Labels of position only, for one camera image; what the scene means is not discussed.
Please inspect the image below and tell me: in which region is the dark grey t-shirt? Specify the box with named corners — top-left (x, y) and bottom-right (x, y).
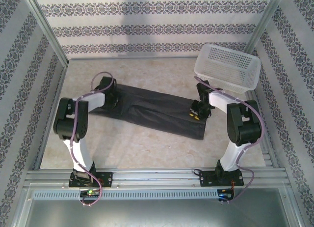
top-left (87, 83), bottom-right (207, 141)

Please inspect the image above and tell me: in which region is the white perforated plastic basket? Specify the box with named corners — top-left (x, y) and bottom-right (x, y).
top-left (193, 43), bottom-right (262, 94)

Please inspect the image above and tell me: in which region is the right controller board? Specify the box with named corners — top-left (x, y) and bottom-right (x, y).
top-left (217, 187), bottom-right (235, 201)

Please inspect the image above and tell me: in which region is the controller board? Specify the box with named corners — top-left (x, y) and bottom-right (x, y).
top-left (217, 187), bottom-right (235, 201)
top-left (80, 189), bottom-right (100, 199)

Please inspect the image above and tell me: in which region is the left controller board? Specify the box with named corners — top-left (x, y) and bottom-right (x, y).
top-left (80, 189), bottom-right (100, 199)

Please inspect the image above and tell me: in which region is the grey sheet metal panel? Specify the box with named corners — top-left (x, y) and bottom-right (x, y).
top-left (13, 182), bottom-right (304, 227)

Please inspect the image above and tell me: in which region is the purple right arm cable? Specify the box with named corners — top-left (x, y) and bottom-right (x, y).
top-left (194, 76), bottom-right (265, 205)

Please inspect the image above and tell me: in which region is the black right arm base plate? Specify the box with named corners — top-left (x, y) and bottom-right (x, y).
top-left (199, 170), bottom-right (245, 188)

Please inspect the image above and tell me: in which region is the aluminium mounting rail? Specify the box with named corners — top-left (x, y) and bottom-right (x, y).
top-left (24, 168), bottom-right (288, 188)

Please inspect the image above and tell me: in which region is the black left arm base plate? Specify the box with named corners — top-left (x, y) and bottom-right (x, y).
top-left (68, 171), bottom-right (113, 188)

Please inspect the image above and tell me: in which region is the slotted grey cable duct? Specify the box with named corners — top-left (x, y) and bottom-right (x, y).
top-left (31, 189), bottom-right (221, 200)

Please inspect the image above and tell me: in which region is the aluminium frame post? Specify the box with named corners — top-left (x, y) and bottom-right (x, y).
top-left (21, 0), bottom-right (70, 68)
top-left (245, 0), bottom-right (287, 58)

